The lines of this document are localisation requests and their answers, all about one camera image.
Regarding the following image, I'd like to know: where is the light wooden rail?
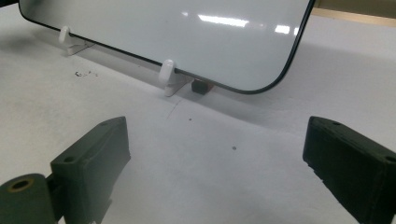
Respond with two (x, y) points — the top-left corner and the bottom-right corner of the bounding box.
(311, 7), (396, 29)

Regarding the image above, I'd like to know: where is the white plastic board stand foot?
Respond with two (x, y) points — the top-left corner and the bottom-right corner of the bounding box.
(58, 25), (96, 57)
(158, 59), (194, 98)

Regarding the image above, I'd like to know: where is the white dry-erase board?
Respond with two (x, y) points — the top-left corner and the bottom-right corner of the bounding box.
(18, 0), (317, 95)

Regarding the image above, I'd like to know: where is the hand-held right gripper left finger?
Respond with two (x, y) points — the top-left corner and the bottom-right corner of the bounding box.
(49, 116), (132, 224)

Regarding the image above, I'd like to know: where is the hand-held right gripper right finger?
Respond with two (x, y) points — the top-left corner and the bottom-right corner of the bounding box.
(302, 116), (396, 224)

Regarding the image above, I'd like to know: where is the small black and red block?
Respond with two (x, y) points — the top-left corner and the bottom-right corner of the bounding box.
(191, 78), (215, 96)

